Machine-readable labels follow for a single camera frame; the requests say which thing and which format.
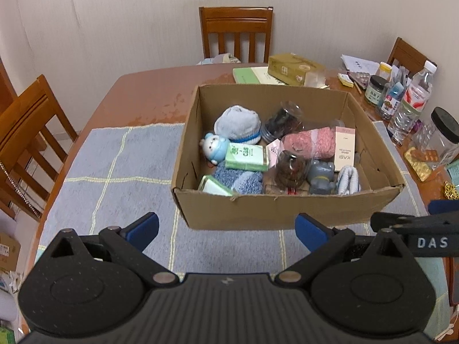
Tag clear jar of brown pieces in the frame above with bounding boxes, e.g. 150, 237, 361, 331
274, 149, 312, 190

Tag light blue round figurine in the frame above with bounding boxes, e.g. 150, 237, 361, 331
200, 132, 230, 165

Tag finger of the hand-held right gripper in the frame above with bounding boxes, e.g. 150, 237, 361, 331
370, 212, 428, 236
428, 200, 459, 217

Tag small blue bottle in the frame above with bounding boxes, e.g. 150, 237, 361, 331
376, 82, 406, 120

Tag yellow lid bottle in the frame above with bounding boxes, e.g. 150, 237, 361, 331
375, 62, 392, 81

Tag clear jar of black pieces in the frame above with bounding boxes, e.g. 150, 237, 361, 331
260, 101, 305, 144

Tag small glass jar dark lid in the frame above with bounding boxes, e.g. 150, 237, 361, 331
365, 75, 390, 106

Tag blue knitted sock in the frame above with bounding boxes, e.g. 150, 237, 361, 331
211, 159, 264, 195

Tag small cardboard box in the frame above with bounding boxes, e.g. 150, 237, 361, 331
0, 233, 21, 273

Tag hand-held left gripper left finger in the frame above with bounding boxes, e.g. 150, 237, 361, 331
49, 212, 181, 288

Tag green notebook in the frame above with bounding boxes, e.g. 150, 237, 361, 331
232, 66, 287, 86

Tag pink box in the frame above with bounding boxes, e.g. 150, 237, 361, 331
266, 140, 282, 169

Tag white papers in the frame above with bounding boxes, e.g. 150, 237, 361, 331
341, 54, 380, 76

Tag clear jar with black lid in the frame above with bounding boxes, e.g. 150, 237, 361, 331
412, 107, 459, 167

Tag brown cardboard box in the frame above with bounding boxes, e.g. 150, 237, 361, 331
171, 84, 406, 230

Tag grey animal toy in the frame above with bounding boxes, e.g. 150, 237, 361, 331
308, 161, 337, 195

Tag wooden chair with metal chain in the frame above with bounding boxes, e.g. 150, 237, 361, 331
0, 75, 79, 221

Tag chair cushion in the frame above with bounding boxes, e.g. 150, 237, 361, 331
197, 53, 242, 66

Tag yellow blister packets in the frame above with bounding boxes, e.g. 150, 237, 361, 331
404, 148, 439, 182

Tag golden tissue box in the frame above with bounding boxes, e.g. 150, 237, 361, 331
268, 53, 327, 87

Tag small green box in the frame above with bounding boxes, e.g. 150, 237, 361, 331
198, 175, 234, 197
225, 142, 269, 172

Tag green card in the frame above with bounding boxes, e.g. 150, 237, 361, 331
446, 161, 459, 187

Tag pink knitted sock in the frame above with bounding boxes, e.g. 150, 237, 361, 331
281, 127, 338, 160

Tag beige tall box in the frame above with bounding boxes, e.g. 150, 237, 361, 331
333, 127, 356, 172

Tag silver blister pack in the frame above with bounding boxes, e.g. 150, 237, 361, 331
349, 72, 370, 90

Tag blue checked towel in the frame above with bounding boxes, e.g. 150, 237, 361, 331
36, 120, 450, 341

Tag clear water bottle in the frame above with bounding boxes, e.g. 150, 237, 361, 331
388, 60, 437, 144

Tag metal chain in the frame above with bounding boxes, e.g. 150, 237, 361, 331
0, 163, 42, 219

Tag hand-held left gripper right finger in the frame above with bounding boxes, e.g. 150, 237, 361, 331
274, 212, 410, 288

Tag white sock with blue stripe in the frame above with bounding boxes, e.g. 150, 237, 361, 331
214, 105, 261, 142
337, 166, 361, 195

